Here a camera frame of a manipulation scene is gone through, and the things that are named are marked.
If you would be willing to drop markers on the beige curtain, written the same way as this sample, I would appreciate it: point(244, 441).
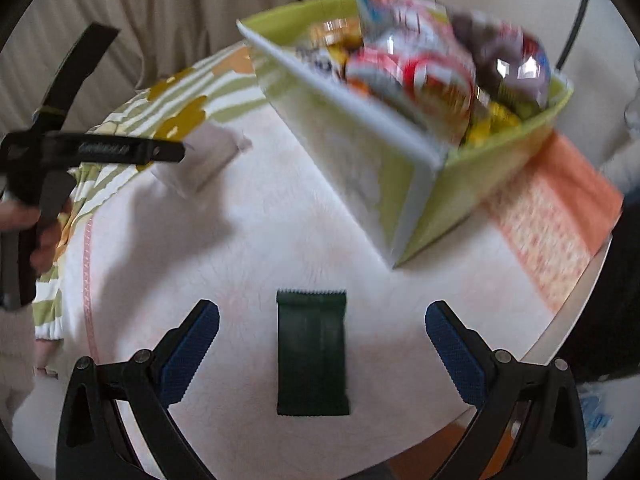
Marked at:
point(175, 10)

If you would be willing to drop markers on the purple snack packet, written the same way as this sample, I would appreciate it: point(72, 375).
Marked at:
point(500, 55)

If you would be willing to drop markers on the person's left hand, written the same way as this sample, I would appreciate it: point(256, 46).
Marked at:
point(45, 250)

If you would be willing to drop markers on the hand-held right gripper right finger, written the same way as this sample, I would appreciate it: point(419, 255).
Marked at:
point(455, 355)

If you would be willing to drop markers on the green cardboard box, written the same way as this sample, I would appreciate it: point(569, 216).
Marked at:
point(450, 200)

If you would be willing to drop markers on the dark green snack packet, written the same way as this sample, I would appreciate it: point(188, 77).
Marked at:
point(312, 355)

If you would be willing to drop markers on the blue printed plastic bag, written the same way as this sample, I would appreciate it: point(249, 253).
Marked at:
point(597, 417)

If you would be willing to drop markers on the floral striped blanket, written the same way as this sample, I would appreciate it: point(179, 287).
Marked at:
point(175, 110)

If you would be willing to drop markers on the red and blue snack packet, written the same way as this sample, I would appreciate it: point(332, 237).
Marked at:
point(395, 10)

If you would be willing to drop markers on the grey snack packet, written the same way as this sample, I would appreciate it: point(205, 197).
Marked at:
point(205, 160)

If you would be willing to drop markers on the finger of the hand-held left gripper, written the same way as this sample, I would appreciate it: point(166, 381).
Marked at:
point(125, 151)
point(82, 60)

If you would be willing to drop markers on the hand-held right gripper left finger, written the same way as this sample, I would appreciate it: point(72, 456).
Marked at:
point(192, 355)

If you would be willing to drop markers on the blue and yellow snack packet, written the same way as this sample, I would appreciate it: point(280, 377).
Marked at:
point(320, 62)

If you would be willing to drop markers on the orange snack packet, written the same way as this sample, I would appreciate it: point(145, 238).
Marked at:
point(332, 30)

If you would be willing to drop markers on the red and white snack packet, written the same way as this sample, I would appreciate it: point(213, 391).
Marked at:
point(415, 80)

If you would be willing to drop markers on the pink towel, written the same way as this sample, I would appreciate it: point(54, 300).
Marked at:
point(250, 240)

